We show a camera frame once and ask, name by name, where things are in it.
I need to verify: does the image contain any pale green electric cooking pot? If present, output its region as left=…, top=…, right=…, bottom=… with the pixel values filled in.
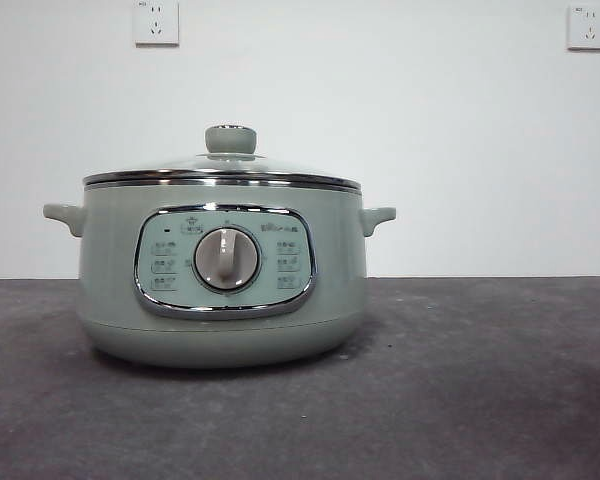
left=42, top=182, right=398, bottom=370

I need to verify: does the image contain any glass lid with green knob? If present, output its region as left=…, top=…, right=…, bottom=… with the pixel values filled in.
left=82, top=124, right=362, bottom=194

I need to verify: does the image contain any white wall socket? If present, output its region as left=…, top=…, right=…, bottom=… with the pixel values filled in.
left=133, top=0, right=180, bottom=49
left=566, top=3, right=600, bottom=52

